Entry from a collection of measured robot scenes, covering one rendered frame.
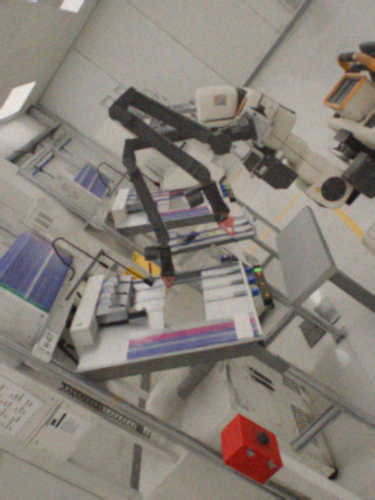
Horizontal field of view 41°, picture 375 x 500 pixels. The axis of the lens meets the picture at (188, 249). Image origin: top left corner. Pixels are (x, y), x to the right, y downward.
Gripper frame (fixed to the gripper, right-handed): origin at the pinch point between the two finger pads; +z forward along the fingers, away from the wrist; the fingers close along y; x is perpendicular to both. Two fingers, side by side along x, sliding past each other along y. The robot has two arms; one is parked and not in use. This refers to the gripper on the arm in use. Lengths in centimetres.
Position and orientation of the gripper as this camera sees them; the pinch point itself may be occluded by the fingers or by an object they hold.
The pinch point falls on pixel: (169, 286)
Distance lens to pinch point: 239.6
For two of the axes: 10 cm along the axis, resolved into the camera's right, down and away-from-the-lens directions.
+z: 0.9, 9.2, 3.7
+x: 10.0, -0.9, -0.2
